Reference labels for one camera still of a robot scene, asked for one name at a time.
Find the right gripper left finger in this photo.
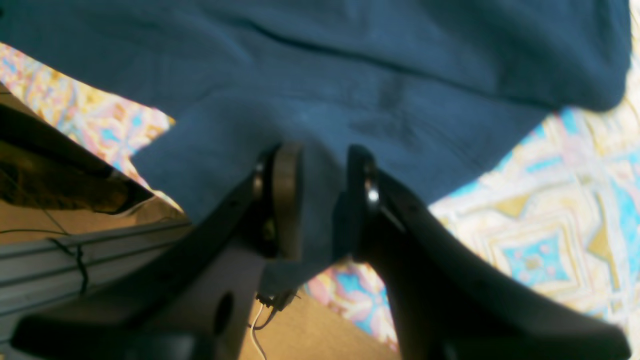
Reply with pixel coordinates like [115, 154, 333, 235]
[10, 143, 303, 360]

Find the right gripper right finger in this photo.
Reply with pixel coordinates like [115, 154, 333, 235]
[347, 145, 631, 360]

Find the dark navy t-shirt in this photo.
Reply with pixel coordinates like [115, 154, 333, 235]
[1, 0, 632, 294]

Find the patterned colourful tablecloth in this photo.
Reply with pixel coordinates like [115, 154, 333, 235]
[1, 0, 639, 360]

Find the grey aluminium table rail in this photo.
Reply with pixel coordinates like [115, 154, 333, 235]
[0, 221, 191, 319]

